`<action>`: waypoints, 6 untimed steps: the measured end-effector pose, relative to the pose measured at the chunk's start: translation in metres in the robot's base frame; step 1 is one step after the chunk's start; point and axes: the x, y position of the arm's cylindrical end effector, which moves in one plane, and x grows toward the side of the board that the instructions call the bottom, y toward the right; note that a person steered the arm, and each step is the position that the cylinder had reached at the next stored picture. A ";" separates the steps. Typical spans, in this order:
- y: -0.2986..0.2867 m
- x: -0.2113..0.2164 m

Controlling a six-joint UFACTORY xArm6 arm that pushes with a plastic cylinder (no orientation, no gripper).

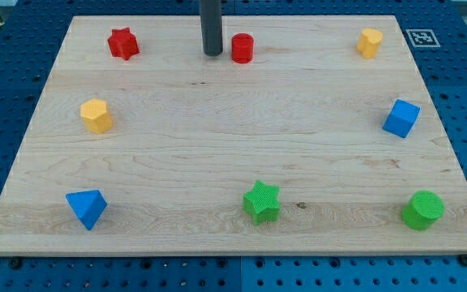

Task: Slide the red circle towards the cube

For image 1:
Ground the blue triangle block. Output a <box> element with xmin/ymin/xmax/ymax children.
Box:
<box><xmin>66</xmin><ymin>190</ymin><xmax>107</xmax><ymax>230</ymax></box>

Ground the blue cube block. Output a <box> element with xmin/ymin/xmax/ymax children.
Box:
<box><xmin>382</xmin><ymin>99</ymin><xmax>421</xmax><ymax>138</ymax></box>

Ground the light wooden board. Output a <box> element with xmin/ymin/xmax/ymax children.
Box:
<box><xmin>0</xmin><ymin>15</ymin><xmax>467</xmax><ymax>257</ymax></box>

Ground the green star block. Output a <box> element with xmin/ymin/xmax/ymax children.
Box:
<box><xmin>242</xmin><ymin>180</ymin><xmax>281</xmax><ymax>225</ymax></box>

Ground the green cylinder block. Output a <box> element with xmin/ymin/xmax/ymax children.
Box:
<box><xmin>401</xmin><ymin>190</ymin><xmax>445</xmax><ymax>231</ymax></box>

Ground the white fiducial marker tag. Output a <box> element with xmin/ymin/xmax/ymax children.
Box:
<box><xmin>405</xmin><ymin>28</ymin><xmax>440</xmax><ymax>48</ymax></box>

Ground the yellow hexagon block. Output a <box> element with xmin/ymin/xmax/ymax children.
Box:
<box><xmin>79</xmin><ymin>98</ymin><xmax>113</xmax><ymax>134</ymax></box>

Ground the yellow heart block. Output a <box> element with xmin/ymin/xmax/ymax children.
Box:
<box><xmin>356</xmin><ymin>28</ymin><xmax>383</xmax><ymax>59</ymax></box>

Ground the red cylinder block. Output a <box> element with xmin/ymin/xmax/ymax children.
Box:
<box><xmin>231</xmin><ymin>33</ymin><xmax>255</xmax><ymax>64</ymax></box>

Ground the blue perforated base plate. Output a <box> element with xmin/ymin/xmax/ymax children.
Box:
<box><xmin>0</xmin><ymin>1</ymin><xmax>467</xmax><ymax>291</ymax></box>

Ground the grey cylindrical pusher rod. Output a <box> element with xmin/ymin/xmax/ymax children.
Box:
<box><xmin>199</xmin><ymin>0</ymin><xmax>223</xmax><ymax>57</ymax></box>

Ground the red star block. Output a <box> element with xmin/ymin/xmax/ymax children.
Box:
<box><xmin>107</xmin><ymin>28</ymin><xmax>139</xmax><ymax>61</ymax></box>

